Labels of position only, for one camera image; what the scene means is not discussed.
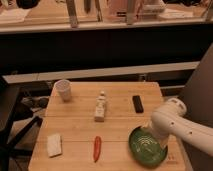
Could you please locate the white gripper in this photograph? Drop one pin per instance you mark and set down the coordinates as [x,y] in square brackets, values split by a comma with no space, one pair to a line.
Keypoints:
[160,136]

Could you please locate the green ceramic bowl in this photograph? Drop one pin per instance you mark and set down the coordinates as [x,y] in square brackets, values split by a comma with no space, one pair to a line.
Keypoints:
[145,149]

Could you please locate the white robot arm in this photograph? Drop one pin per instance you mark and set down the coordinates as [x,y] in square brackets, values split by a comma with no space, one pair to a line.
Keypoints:
[168,119]

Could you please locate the black rectangular remote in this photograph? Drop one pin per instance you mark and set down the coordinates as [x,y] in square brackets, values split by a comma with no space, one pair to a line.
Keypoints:
[137,104]

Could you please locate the white squeeze bottle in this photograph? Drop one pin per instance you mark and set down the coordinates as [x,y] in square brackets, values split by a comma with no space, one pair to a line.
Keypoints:
[100,107]

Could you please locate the red chili pepper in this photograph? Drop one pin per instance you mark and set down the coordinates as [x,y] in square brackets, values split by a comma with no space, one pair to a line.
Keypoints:
[97,148]

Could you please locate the white paper cup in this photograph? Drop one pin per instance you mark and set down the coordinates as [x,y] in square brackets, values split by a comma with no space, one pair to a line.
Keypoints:
[64,89]

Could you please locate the black chair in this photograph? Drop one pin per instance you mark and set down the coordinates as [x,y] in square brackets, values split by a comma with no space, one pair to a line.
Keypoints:
[9,97]

